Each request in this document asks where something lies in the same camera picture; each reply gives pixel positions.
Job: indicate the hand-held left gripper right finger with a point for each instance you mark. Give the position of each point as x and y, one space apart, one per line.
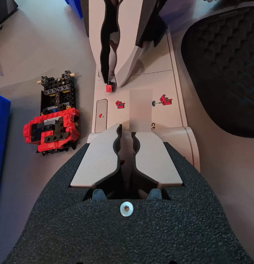
156 163

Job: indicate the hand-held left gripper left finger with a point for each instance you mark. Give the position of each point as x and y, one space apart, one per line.
98 158

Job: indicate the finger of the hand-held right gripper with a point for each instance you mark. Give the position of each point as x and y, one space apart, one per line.
127 51
105 41

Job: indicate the small red lego brick assembly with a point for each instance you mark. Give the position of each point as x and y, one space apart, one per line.
109 88

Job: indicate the lego instruction booklet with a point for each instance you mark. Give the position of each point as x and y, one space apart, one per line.
143 82

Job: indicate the red and black lego car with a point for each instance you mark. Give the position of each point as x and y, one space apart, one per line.
56 121

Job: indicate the blue plastic bin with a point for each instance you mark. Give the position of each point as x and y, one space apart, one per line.
74 7

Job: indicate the black dimpled foam pad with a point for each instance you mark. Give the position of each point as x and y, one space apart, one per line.
222 72

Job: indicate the large blue divided bin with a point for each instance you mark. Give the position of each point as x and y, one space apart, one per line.
1 134

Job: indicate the dark grey case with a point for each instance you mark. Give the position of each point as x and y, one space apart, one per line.
5 10

